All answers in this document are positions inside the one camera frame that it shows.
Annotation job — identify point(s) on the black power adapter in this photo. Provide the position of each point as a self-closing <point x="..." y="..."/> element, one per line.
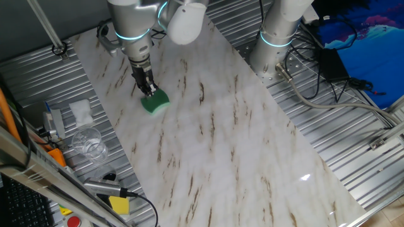
<point x="334" y="64"/>

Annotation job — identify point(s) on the green sponge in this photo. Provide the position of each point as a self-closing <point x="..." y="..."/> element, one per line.
<point x="156" y="104"/>

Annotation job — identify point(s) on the metal corner bracket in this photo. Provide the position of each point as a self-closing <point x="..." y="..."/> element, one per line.
<point x="377" y="144"/>

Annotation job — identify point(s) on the grey box red button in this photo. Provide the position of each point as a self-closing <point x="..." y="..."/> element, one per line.
<point x="73" y="221"/>

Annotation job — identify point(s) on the aluminium frame beam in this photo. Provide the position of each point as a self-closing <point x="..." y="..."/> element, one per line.
<point x="47" y="170"/>

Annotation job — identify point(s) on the slim aluminium pole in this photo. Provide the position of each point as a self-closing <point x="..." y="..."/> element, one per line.
<point x="47" y="28"/>

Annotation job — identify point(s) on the orange tube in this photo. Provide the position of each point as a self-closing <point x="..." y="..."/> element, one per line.
<point x="8" y="116"/>

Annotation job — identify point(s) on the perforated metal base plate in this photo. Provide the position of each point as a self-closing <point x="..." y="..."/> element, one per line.
<point x="271" y="77"/>

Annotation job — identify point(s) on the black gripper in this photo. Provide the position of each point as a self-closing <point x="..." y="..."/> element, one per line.
<point x="142" y="72"/>

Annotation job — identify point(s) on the yellow sponge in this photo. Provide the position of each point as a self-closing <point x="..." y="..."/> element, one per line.
<point x="119" y="205"/>

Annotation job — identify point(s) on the marble pattern board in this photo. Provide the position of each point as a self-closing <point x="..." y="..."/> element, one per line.
<point x="236" y="142"/>

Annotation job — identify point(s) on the white folded cloth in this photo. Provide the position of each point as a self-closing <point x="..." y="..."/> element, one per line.
<point x="81" y="113"/>

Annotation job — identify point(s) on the clear glass mug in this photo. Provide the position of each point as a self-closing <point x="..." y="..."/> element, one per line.
<point x="90" y="146"/>

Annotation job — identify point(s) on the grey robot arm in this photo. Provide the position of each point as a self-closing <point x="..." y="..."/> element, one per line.
<point x="135" y="15"/>

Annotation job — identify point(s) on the black keyboard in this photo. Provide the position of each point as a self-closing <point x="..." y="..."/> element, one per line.
<point x="25" y="208"/>

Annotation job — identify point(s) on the silver ribbed camera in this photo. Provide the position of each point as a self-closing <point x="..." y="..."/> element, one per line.
<point x="102" y="186"/>

